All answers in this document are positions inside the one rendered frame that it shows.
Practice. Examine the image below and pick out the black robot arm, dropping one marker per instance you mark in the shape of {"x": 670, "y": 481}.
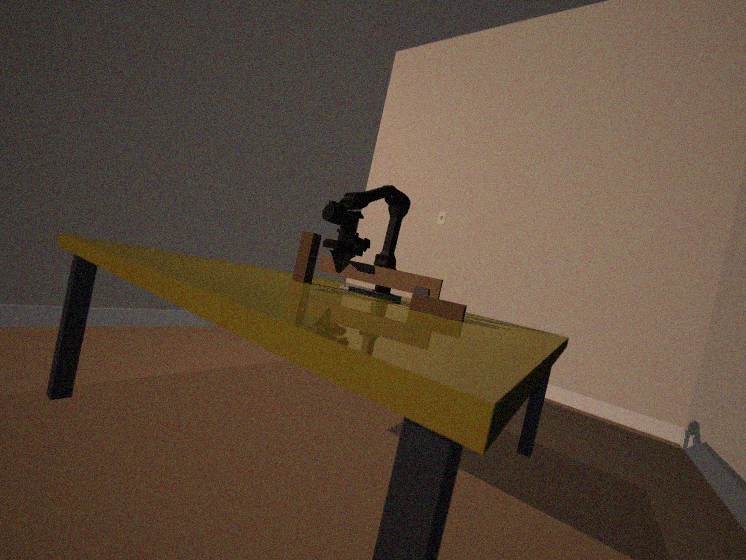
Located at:
{"x": 399, "y": 205}

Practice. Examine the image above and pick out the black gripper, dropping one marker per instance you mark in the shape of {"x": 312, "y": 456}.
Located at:
{"x": 341, "y": 249}

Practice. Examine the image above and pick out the long brown wooden rail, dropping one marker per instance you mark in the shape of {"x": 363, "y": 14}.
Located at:
{"x": 386, "y": 277}

